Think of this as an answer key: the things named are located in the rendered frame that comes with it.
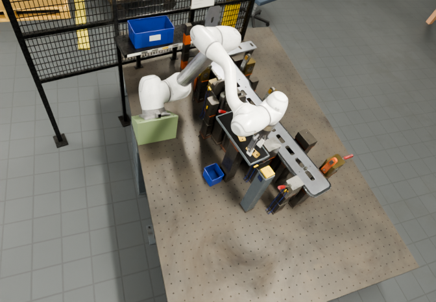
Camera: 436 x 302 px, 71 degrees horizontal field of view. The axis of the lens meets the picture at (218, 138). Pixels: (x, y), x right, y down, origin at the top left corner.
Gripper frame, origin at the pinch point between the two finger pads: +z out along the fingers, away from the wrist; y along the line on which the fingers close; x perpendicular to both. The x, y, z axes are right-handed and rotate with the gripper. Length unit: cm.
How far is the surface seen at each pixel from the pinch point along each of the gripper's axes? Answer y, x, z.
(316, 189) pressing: 22.3, -39.3, 20.0
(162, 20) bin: 38, 126, 8
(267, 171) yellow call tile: -3.1, -13.7, 4.1
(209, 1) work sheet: 81, 120, 1
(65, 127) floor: -43, 166, 120
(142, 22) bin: 23, 131, 7
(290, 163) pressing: 24.7, -17.3, 20.0
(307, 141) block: 45, -14, 17
